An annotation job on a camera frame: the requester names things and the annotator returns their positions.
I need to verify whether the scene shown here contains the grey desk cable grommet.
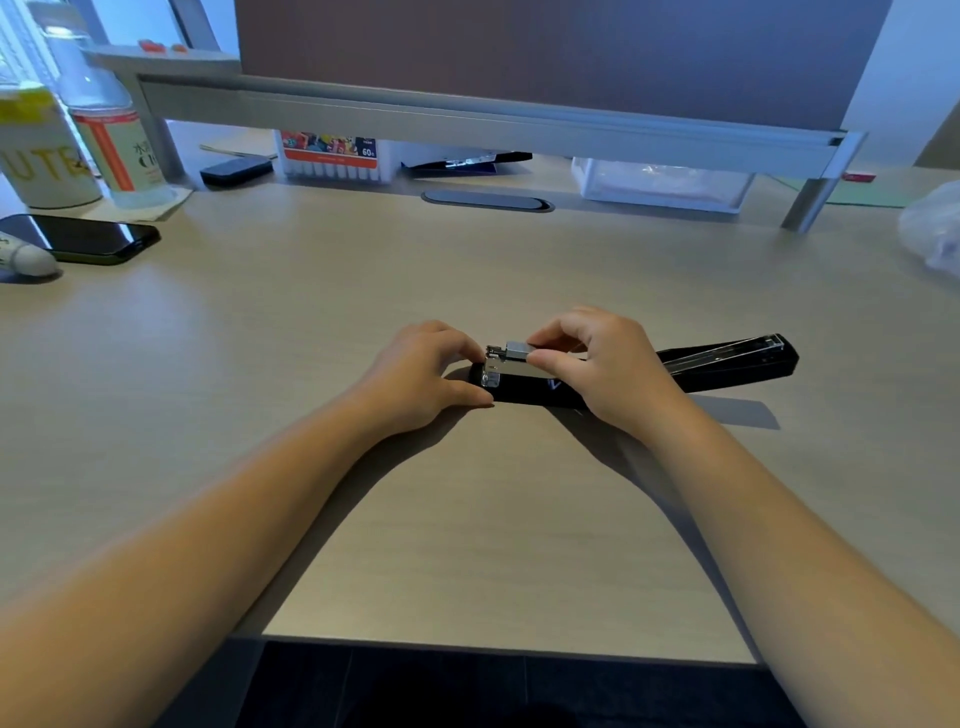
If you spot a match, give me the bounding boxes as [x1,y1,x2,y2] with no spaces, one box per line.
[420,189,555,213]

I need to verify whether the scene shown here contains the white marker pen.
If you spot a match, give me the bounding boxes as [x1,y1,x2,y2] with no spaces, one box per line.
[0,231,60,279]

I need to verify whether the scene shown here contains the black flat packet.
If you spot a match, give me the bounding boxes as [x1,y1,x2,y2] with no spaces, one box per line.
[400,150,534,178]

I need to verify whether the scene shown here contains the person's right hand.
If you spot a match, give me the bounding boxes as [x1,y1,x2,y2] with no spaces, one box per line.
[525,306,692,450]

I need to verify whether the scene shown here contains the black long stapler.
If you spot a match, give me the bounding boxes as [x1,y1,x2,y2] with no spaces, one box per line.
[468,333,801,411]

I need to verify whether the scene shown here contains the black small case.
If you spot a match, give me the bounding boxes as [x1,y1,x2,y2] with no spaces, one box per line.
[199,156,275,189]

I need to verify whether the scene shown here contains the person's left hand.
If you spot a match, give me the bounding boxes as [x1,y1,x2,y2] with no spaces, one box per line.
[357,320,496,440]

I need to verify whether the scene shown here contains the white paper napkin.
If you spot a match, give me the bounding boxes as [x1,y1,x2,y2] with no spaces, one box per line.
[78,184,196,223]

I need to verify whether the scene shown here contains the person's left forearm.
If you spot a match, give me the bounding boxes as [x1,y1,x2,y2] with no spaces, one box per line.
[0,382,421,728]

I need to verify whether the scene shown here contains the person's right forearm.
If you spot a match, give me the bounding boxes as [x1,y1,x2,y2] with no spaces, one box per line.
[637,401,960,728]

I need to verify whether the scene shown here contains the black smartphone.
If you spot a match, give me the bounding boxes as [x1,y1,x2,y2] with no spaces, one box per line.
[0,213,162,267]

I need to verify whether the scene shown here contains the box of colour markers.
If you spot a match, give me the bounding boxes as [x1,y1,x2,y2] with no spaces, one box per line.
[273,129,397,186]

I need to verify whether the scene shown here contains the clear plastic bottle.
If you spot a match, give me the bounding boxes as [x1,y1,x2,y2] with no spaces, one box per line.
[28,0,175,210]

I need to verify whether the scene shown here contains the clear plastic storage box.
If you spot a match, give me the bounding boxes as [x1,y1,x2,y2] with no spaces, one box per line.
[571,156,757,216]

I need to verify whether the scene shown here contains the clear plastic bag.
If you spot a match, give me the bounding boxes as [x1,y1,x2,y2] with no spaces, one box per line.
[897,180,960,280]

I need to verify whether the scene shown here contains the white cup with yellow print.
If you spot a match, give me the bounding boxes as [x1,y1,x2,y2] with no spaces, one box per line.
[0,81,104,210]

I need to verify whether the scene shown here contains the green paper sheet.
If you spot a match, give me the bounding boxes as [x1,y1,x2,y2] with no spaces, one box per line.
[766,174,918,209]

